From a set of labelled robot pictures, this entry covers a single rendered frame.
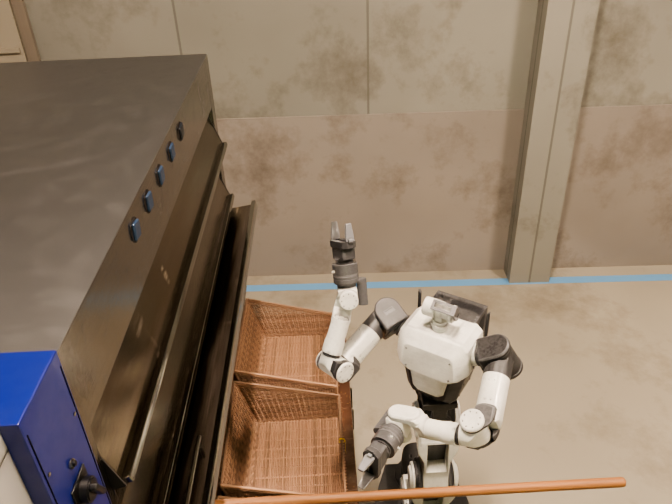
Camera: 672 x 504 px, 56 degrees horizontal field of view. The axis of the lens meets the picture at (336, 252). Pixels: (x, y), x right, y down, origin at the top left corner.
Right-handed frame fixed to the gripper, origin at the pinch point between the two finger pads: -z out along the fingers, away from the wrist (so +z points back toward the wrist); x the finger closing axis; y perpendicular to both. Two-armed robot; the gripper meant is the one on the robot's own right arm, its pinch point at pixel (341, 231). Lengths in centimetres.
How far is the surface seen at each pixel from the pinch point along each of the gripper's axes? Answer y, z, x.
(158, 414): 71, 38, 23
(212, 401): 53, 45, 8
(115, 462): 86, 32, 59
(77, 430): 92, 16, 78
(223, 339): 41, 33, -16
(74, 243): 86, -13, 42
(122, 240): 75, -11, 39
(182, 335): 57, 26, -6
